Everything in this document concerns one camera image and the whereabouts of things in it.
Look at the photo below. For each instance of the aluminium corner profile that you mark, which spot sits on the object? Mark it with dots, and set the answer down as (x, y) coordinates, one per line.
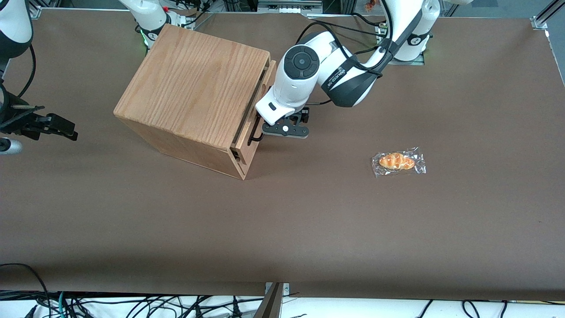
(539, 22)

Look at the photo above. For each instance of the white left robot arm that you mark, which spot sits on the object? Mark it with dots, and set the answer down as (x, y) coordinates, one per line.
(301, 62)

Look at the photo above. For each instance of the brown table cover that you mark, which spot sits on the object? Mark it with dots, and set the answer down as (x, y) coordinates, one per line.
(282, 221)

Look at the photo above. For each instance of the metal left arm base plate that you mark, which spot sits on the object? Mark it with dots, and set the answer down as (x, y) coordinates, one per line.
(417, 62)

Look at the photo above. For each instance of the wooden drawer cabinet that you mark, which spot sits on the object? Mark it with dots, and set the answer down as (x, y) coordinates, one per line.
(190, 88)

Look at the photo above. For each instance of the grey equipment rack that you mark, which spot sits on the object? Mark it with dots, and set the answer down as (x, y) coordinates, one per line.
(289, 6)

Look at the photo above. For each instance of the bread roll in clear wrapper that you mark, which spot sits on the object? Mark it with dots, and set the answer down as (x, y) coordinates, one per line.
(396, 161)

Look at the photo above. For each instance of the wooden drawer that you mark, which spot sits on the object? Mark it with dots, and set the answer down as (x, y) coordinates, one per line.
(270, 70)

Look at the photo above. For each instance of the small orange object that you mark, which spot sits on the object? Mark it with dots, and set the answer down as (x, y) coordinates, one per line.
(370, 5)

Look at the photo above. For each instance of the aluminium frame strut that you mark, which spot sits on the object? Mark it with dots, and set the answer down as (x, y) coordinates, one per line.
(271, 304)

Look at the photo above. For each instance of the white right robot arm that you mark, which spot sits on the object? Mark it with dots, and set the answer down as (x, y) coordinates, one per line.
(148, 13)

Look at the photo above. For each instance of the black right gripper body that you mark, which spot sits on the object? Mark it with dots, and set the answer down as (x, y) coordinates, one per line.
(27, 124)

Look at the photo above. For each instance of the aluminium frame bracket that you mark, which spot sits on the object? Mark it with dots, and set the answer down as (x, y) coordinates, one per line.
(37, 11)

